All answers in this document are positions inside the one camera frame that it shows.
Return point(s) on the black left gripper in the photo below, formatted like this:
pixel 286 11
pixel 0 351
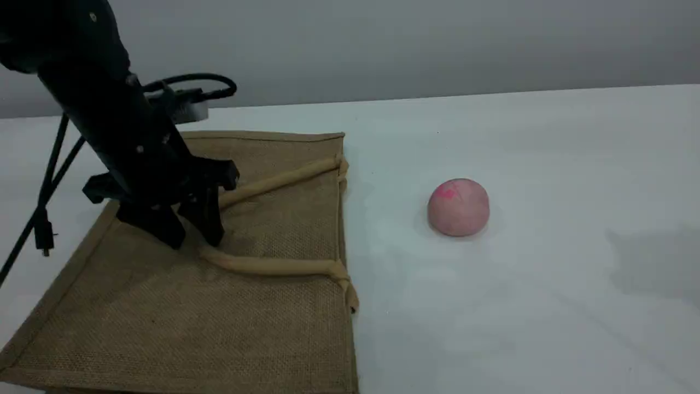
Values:
pixel 164 186

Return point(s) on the brown jute tote bag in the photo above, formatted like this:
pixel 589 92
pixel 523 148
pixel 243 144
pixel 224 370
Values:
pixel 219 317

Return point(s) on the pink peach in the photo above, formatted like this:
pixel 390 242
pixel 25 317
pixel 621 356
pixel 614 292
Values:
pixel 458 209

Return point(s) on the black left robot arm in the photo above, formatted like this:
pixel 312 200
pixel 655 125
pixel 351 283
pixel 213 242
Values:
pixel 93 98

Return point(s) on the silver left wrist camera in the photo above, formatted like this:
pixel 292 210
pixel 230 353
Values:
pixel 188 112

